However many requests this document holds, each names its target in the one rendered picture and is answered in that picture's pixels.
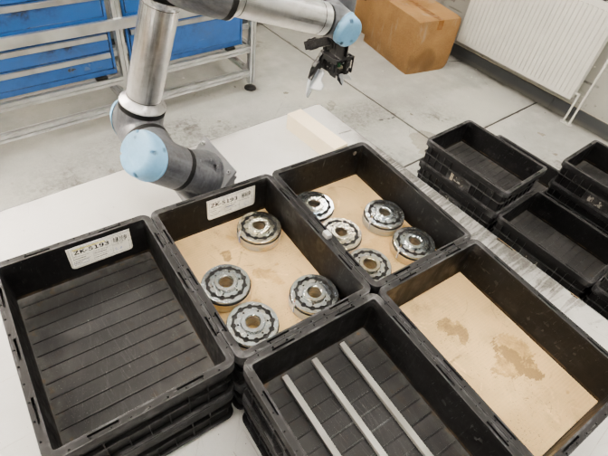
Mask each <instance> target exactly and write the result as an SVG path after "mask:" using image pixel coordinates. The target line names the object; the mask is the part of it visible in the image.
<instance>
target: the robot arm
mask: <svg viewBox="0 0 608 456"><path fill-rule="evenodd" d="M181 9H183V10H186V11H187V12H190V13H194V14H199V15H203V16H207V17H211V18H214V19H219V20H224V21H230V20H232V19H233V18H234V17H237V18H241V19H245V20H250V21H254V22H258V23H263V24H270V25H275V26H279V27H283V28H288V29H291V30H296V31H301V32H304V33H313V34H316V35H321V36H323V37H319V38H316V37H311V38H309V39H307V41H306V42H304V45H305V50H310V51H311V50H316V49H317V48H318V47H323V46H324V47H323V50H321V51H320V53H319V54H318V57H317V59H316V60H315V61H314V62H313V64H312V66H311V68H310V71H309V76H308V83H307V90H306V97H307V98H308V97H309V94H310V93H311V91H312V90H319V91H321V90H323V88H324V84H323V82H322V78H323V76H324V74H325V72H324V71H323V70H321V68H322V69H324V70H326V71H328V73H329V75H330V76H332V77H333V78H336V75H337V80H338V82H339V83H340V84H341V85H343V82H344V79H347V80H350V81H351V77H350V76H349V75H348V72H352V68H353V63H354V59H355V56H354V55H353V54H351V53H349V52H348V47H349V45H351V44H353V43H354V42H355V41H356V40H357V39H358V36H359V35H360V34H361V30H362V24H361V22H360V20H359V19H358V18H357V17H356V16H355V9H356V0H139V5H138V16H137V22H136V29H135V35H134V41H133V47H132V53H131V60H130V66H129V72H128V84H127V89H126V90H124V91H122V92H121V93H120V94H119V99H118V100H115V101H114V103H113V104H112V106H111V109H110V113H109V116H110V121H111V126H112V127H113V129H114V131H115V133H116V134H117V135H118V137H119V140H120V142H121V148H120V152H121V153H122V154H121V155H120V162H121V165H122V166H123V168H124V170H125V171H126V172H127V173H128V174H129V175H130V176H133V177H135V178H136V179H138V180H140V181H143V182H149V183H152V184H155V185H160V186H163V187H165V188H169V189H172V190H175V191H176V192H178V193H179V194H180V195H181V196H183V197H184V199H185V200H187V199H190V198H193V197H196V196H199V195H203V194H206V193H209V192H212V191H214V190H217V189H220V188H221V185H222V183H223V175H224V169H223V161H222V159H221V158H220V157H219V156H218V155H217V154H215V153H214V152H212V151H209V150H206V149H189V148H186V147H183V146H180V145H178V144H177V143H175V142H174V141H173V140H172V138H171V137H170V136H169V134H168V133H167V131H166V129H165V127H164V118H165V114H166V104H165V102H164V101H163V100H162V96H163V91H164V87H165V83H166V75H167V70H168V65H169V61H170V57H171V52H172V48H173V43H174V39H175V34H176V27H177V22H178V17H179V13H180V10H181ZM351 60H352V64H351V68H349V67H350V63H351Z"/></svg>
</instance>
